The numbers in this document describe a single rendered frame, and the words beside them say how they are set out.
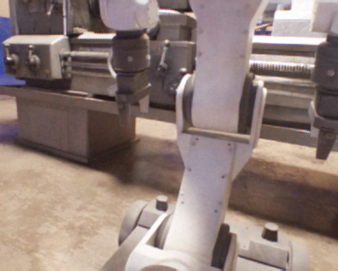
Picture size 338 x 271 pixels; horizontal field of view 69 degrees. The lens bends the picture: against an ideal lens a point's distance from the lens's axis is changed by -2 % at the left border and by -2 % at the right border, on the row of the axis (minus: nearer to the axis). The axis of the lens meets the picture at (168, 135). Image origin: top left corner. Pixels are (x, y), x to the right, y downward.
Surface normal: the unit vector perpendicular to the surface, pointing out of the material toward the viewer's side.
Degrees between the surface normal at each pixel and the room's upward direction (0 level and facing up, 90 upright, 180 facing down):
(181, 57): 90
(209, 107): 94
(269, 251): 45
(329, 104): 102
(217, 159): 60
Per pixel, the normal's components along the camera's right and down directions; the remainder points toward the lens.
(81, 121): -0.44, 0.22
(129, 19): -0.37, 0.41
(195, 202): -0.29, -0.29
